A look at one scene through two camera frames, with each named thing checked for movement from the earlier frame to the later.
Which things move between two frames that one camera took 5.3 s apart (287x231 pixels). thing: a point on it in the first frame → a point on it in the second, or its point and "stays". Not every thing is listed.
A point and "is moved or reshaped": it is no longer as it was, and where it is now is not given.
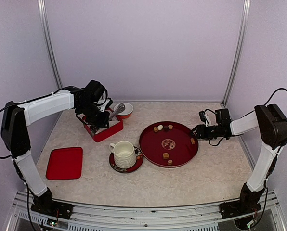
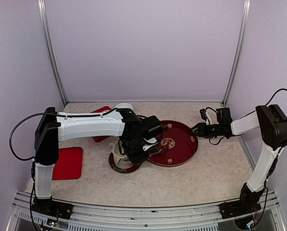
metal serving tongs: x=119 y=108 is moved or reshaped
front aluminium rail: x=94 y=217 stays
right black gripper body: x=207 y=134 stays
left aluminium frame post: x=50 y=43 stays
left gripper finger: x=106 y=123 → x=144 y=156
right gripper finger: x=195 y=131 stays
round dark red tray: x=168 y=144 stays
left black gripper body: x=93 y=116 → x=132 y=148
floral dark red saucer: x=139 y=160 stays
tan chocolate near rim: x=192 y=141 stays
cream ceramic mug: x=124 y=154 stays
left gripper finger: x=94 y=126 → x=126 y=160
